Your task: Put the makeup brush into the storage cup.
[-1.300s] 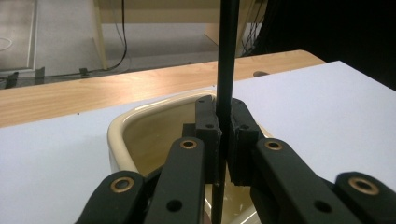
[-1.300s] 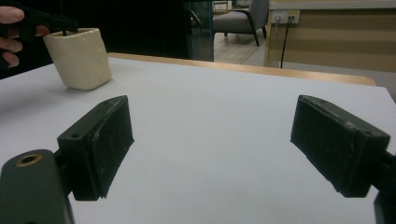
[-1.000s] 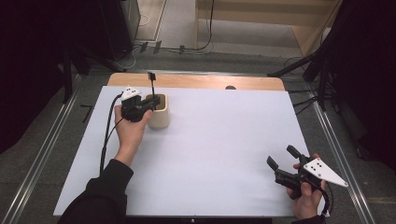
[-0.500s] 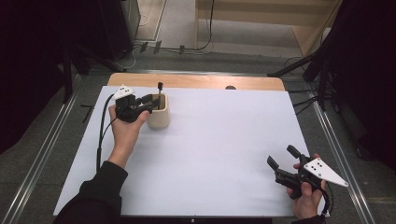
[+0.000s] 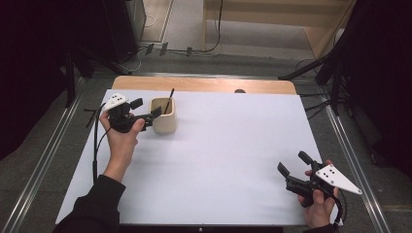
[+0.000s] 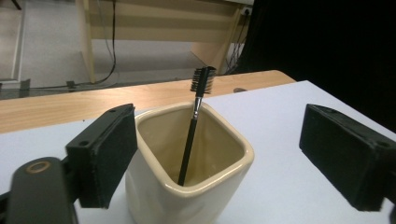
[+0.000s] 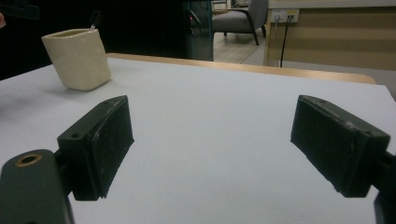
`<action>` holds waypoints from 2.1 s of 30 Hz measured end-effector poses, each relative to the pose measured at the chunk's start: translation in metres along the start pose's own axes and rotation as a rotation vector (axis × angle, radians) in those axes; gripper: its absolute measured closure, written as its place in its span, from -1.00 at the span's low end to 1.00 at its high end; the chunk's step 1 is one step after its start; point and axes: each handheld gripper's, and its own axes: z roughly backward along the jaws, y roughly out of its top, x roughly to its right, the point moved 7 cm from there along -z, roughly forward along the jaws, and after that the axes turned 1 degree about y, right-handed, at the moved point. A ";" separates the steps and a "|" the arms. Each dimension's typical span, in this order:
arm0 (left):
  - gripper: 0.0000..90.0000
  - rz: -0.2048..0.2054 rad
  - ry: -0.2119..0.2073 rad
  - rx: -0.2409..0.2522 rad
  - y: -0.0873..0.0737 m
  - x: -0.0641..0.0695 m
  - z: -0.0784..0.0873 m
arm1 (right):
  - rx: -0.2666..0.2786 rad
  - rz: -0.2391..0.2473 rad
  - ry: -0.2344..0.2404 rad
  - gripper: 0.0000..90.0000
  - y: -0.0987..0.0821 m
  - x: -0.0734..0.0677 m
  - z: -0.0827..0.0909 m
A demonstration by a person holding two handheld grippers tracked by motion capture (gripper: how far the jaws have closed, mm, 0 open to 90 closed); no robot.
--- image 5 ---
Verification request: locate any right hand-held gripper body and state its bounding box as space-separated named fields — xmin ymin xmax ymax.
xmin=285 ymin=159 xmax=363 ymax=208

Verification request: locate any person's left hand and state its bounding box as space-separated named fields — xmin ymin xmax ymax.
xmin=98 ymin=110 xmax=146 ymax=163

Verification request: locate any white floor cable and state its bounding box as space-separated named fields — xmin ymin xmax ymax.
xmin=125 ymin=47 xmax=145 ymax=73

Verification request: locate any beige square cup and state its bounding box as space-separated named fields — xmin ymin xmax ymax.
xmin=148 ymin=96 xmax=178 ymax=134

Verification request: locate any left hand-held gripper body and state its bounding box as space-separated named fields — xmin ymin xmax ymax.
xmin=101 ymin=92 xmax=155 ymax=134

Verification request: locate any thin black brush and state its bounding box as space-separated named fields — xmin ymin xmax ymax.
xmin=163 ymin=87 xmax=175 ymax=115

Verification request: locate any black curtain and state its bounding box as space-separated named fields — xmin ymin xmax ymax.
xmin=0 ymin=0 xmax=108 ymax=161
xmin=326 ymin=0 xmax=412 ymax=179

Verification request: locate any black cabinet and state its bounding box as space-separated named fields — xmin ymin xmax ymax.
xmin=103 ymin=0 xmax=147 ymax=64

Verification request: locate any left hand-held gripper black cable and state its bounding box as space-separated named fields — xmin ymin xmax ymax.
xmin=91 ymin=102 xmax=113 ymax=184

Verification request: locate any white table mat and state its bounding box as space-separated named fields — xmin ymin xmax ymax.
xmin=55 ymin=89 xmax=341 ymax=226

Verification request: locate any right hand-held gripper black cable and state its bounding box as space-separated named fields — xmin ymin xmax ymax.
xmin=324 ymin=185 xmax=348 ymax=227

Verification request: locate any bundle of black cables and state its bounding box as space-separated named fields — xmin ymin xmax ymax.
xmin=299 ymin=91 xmax=333 ymax=120

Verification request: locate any hand-held gripper black cable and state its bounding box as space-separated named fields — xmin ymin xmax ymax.
xmin=91 ymin=102 xmax=113 ymax=184
xmin=324 ymin=185 xmax=348 ymax=227

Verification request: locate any metal floor rail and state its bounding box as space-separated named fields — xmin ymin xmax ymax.
xmin=319 ymin=85 xmax=393 ymax=233
xmin=0 ymin=76 xmax=86 ymax=233

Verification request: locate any person's right hand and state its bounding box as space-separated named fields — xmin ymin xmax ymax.
xmin=297 ymin=158 xmax=340 ymax=229

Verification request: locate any black metal stand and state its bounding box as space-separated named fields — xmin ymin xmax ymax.
xmin=277 ymin=48 xmax=344 ymax=116
xmin=62 ymin=45 xmax=132 ymax=110

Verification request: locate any light wooden platform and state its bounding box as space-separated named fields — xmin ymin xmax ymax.
xmin=202 ymin=0 xmax=358 ymax=59

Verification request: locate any black floor cable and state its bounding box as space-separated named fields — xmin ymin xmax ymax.
xmin=168 ymin=0 xmax=224 ymax=54

